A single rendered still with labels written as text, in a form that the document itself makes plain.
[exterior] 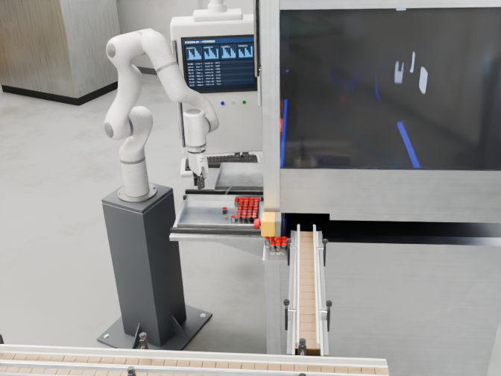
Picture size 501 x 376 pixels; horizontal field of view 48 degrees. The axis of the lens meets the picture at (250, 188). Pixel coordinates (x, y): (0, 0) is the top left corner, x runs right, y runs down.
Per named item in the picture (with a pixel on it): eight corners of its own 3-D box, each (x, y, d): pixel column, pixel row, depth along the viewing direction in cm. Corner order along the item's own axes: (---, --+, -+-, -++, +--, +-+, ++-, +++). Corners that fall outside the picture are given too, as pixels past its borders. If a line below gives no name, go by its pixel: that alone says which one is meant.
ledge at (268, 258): (298, 246, 232) (298, 242, 231) (298, 265, 221) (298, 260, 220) (264, 245, 233) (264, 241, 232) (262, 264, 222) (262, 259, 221)
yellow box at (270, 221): (279, 227, 227) (279, 211, 223) (279, 237, 220) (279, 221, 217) (261, 227, 227) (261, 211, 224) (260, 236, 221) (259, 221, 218)
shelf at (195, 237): (288, 168, 296) (288, 165, 295) (284, 243, 234) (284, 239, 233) (196, 167, 300) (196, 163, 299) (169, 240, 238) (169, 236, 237)
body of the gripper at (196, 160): (209, 149, 228) (212, 174, 233) (199, 140, 236) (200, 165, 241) (193, 153, 225) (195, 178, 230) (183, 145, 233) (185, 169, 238)
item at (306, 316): (286, 248, 234) (287, 215, 226) (324, 249, 233) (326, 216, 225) (281, 375, 174) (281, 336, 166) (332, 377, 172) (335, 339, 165)
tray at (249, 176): (287, 168, 290) (287, 163, 289) (286, 193, 268) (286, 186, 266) (221, 168, 293) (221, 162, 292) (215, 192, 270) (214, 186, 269)
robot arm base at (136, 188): (109, 198, 273) (104, 163, 264) (134, 180, 288) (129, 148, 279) (140, 206, 265) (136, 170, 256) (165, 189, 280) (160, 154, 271)
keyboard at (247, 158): (256, 156, 323) (256, 152, 321) (258, 167, 310) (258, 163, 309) (186, 160, 321) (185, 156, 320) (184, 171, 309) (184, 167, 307)
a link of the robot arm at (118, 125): (143, 137, 263) (115, 148, 253) (127, 124, 269) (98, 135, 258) (151, 37, 232) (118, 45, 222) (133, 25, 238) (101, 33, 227)
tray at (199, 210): (261, 201, 261) (261, 195, 260) (256, 232, 239) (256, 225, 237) (188, 201, 264) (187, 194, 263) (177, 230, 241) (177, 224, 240)
